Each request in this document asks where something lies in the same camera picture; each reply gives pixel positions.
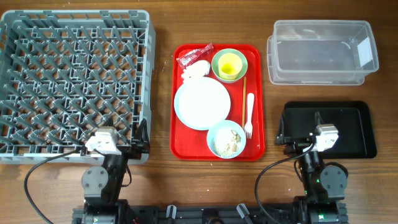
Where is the yellow plastic cup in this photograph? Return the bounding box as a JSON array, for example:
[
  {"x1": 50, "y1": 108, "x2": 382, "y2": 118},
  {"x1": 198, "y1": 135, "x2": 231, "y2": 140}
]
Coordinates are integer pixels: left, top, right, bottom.
[{"x1": 218, "y1": 53, "x2": 243, "y2": 80}]

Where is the white napkin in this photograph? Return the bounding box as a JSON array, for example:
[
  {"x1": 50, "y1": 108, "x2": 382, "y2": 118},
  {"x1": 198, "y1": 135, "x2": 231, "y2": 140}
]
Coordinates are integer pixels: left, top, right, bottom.
[{"x1": 181, "y1": 60, "x2": 211, "y2": 82}]

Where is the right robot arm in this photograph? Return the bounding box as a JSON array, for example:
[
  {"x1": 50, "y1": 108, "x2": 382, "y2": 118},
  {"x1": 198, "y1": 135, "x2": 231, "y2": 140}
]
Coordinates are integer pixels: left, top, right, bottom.
[{"x1": 274, "y1": 112, "x2": 348, "y2": 223}]

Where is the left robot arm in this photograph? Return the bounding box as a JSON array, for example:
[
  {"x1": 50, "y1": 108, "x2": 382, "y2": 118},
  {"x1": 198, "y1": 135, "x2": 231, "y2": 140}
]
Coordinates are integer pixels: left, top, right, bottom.
[{"x1": 72, "y1": 119, "x2": 150, "y2": 224}]

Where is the grey dishwasher rack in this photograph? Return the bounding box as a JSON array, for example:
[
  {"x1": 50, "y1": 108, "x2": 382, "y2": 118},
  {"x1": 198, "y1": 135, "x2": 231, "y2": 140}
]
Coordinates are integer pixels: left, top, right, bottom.
[{"x1": 1, "y1": 10, "x2": 156, "y2": 164}]

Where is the white plastic fork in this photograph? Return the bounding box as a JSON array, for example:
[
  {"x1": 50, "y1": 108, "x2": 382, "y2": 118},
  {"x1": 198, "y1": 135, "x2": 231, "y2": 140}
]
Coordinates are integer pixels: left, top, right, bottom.
[{"x1": 244, "y1": 93, "x2": 255, "y2": 139}]

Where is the black plastic tray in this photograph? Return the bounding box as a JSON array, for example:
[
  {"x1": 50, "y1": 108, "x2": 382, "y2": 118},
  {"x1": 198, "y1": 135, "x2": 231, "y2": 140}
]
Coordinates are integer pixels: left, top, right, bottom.
[{"x1": 283, "y1": 101, "x2": 377, "y2": 159}]

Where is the small blue bowl with crumbs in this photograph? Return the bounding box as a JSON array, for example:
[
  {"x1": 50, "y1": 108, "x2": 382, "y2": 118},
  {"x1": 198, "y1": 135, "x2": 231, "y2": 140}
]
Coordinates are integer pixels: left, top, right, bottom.
[{"x1": 206, "y1": 120, "x2": 246, "y2": 159}]

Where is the large light blue plate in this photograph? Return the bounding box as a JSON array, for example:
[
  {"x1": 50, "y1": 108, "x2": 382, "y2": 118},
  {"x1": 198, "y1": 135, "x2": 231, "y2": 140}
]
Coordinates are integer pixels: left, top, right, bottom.
[{"x1": 174, "y1": 77, "x2": 231, "y2": 131}]

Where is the wooden chopstick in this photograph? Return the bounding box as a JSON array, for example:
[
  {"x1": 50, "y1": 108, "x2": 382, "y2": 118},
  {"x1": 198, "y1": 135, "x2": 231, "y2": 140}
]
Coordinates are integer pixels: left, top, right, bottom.
[{"x1": 242, "y1": 76, "x2": 246, "y2": 128}]

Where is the clear plastic bin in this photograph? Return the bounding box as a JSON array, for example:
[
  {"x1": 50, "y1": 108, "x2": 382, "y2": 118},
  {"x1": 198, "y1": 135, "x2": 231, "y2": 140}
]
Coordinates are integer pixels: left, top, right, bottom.
[{"x1": 267, "y1": 20, "x2": 379, "y2": 86}]

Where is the red plastic tray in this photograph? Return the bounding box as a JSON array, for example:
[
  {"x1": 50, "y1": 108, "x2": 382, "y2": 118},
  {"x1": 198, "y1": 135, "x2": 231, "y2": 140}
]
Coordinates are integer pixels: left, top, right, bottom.
[{"x1": 170, "y1": 44, "x2": 266, "y2": 161}]

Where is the red snack wrapper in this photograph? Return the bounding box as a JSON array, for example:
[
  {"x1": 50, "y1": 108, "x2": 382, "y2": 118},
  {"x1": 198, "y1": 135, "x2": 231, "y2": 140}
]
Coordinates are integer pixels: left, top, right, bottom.
[{"x1": 176, "y1": 43, "x2": 214, "y2": 70}]

